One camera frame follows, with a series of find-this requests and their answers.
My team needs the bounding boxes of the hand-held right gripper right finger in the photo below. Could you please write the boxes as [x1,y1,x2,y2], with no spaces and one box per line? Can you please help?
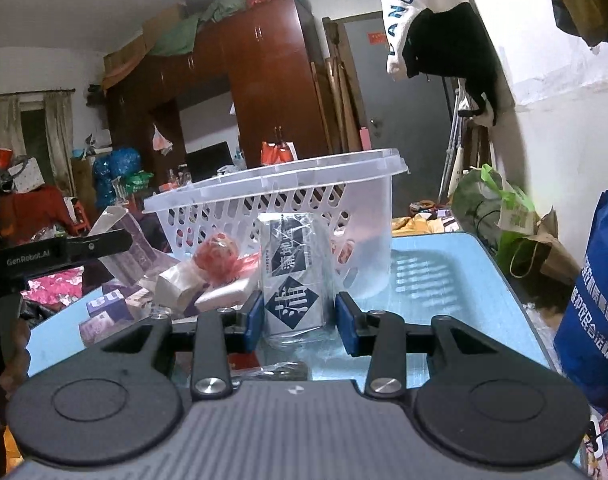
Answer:
[335,292,505,397]

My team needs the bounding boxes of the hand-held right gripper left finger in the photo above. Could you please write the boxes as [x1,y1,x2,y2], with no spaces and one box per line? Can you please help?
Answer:
[100,291,265,401]

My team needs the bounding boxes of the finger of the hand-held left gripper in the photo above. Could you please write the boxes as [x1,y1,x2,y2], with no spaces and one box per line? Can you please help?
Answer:
[64,229,135,262]

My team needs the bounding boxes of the clear blue-white packet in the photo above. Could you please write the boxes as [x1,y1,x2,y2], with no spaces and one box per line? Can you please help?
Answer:
[258,211,337,348]

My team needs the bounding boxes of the clear plastic basket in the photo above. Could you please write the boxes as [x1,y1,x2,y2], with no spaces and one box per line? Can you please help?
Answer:
[143,148,410,306]

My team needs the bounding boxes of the red plastic stool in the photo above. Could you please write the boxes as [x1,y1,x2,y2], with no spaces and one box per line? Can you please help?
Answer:
[66,200,90,233]

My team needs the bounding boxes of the white tissue packet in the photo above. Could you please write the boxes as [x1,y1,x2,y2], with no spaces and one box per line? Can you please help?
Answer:
[194,277,262,313]
[156,259,207,307]

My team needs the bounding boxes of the pink floral bedsheet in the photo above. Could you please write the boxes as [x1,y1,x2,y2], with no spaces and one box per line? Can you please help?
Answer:
[24,267,85,311]

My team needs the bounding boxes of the red cloth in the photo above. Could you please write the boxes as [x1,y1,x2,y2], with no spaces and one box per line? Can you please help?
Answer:
[0,185,80,241]

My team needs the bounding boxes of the purple printed box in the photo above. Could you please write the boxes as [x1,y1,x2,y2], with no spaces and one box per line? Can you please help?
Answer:
[79,287,135,346]

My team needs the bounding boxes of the red round wrapped snack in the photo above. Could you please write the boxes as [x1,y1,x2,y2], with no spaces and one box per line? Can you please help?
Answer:
[193,234,240,285]

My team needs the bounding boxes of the small green bag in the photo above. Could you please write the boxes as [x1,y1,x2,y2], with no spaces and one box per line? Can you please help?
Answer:
[126,172,155,196]

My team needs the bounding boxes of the blue plastic bag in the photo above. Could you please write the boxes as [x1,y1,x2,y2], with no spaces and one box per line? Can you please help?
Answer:
[93,147,141,201]

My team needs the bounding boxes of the white patterned gift box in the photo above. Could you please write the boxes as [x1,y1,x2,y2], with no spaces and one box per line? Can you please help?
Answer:
[8,157,45,193]

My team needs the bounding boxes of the beige curtain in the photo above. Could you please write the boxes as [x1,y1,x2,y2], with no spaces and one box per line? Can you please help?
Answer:
[0,95,25,171]
[44,91,75,196]

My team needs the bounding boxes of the pink hanging plastic bag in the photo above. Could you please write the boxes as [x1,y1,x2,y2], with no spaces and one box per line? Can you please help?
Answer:
[152,124,174,153]

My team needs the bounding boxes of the black monitor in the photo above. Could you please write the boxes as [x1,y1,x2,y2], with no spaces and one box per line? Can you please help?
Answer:
[185,141,235,183]

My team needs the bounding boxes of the red hanging bag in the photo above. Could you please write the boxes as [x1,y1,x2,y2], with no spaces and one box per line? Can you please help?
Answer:
[260,140,297,166]

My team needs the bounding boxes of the large green plastic bag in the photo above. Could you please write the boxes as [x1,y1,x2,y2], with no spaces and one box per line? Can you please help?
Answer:
[449,162,540,281]

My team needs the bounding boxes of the metal crutches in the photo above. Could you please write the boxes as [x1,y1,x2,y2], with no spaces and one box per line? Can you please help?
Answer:
[439,82,472,196]

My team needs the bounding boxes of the grey door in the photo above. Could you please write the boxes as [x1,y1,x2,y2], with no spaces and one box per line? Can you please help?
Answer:
[331,12,457,206]

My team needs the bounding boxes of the brown paper bag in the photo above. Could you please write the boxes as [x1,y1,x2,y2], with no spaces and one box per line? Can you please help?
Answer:
[509,207,582,286]

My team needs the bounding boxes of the wooden planks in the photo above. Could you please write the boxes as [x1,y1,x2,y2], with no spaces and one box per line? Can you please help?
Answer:
[309,57,365,153]

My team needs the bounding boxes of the green cloth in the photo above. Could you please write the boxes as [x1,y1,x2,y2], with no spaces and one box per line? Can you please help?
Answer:
[149,0,247,56]

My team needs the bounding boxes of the brown cardboard box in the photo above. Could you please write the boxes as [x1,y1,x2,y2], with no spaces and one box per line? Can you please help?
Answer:
[143,4,187,43]

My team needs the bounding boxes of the brown wooden wardrobe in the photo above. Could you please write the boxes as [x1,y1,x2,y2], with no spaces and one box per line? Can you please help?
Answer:
[104,0,335,196]

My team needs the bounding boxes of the blue woven bag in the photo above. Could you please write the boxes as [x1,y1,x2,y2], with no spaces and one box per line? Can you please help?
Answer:
[553,187,608,411]

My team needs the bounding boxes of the black garment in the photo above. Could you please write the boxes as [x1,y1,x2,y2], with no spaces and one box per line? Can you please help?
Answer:
[404,2,500,126]

